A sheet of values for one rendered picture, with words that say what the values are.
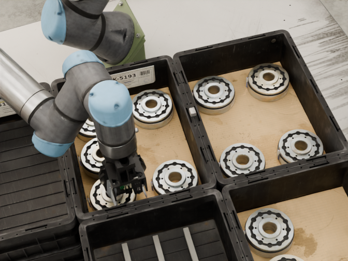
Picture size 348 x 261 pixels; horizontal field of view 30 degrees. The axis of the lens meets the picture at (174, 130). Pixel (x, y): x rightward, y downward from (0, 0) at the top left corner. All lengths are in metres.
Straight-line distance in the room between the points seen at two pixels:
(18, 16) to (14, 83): 1.88
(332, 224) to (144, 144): 0.47
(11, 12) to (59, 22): 1.54
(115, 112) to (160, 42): 0.83
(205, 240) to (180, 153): 0.23
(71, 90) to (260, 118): 0.54
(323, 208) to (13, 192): 0.70
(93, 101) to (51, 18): 0.61
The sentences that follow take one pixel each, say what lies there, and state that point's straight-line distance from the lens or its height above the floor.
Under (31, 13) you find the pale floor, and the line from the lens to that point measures 3.20.
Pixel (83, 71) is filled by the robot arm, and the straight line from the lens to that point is 1.23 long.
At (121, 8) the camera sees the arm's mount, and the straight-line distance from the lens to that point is 1.89.
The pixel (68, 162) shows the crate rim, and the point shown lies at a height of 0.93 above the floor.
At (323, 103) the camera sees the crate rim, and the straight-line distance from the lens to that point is 1.51.
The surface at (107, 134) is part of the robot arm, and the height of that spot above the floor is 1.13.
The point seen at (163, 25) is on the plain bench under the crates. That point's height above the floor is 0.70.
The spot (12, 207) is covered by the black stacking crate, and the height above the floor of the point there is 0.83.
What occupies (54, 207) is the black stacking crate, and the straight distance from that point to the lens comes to 1.49.
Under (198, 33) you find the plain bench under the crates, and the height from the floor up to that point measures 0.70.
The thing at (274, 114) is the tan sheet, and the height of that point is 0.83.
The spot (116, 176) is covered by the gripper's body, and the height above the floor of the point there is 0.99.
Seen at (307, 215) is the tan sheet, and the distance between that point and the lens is 1.45.
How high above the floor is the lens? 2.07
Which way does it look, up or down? 52 degrees down
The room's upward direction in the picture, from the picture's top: 4 degrees counter-clockwise
